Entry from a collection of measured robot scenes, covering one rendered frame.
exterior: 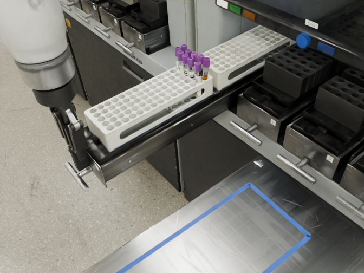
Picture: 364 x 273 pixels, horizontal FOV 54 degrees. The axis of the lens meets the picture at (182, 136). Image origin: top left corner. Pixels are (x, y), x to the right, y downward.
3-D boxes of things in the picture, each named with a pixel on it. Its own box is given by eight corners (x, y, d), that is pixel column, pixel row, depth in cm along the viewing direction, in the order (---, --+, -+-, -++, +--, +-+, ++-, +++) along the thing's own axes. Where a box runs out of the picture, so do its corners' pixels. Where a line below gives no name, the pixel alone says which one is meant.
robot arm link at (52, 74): (54, 31, 65) (64, 59, 69) (4, 49, 61) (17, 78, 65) (77, 50, 59) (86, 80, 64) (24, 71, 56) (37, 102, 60)
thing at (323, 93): (364, 129, 76) (372, 108, 72) (358, 134, 75) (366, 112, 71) (318, 104, 83) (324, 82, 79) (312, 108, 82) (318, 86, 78)
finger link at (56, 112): (70, 100, 69) (74, 103, 68) (85, 142, 76) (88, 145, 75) (51, 109, 67) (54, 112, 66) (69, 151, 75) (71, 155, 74)
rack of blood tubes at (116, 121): (188, 80, 95) (187, 60, 91) (214, 97, 90) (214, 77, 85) (89, 132, 83) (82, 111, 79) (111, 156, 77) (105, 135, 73)
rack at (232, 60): (268, 38, 109) (271, 19, 104) (295, 51, 103) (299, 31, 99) (193, 77, 96) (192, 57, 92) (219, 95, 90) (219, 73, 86)
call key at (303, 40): (298, 43, 75) (300, 30, 73) (310, 49, 74) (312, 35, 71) (294, 45, 75) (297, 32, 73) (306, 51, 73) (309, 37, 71)
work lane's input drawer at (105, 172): (269, 51, 116) (272, 25, 110) (304, 69, 108) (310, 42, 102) (62, 164, 86) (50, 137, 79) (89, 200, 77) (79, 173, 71)
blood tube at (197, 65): (200, 97, 89) (199, 59, 81) (203, 101, 88) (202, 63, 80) (194, 99, 89) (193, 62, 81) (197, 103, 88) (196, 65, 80)
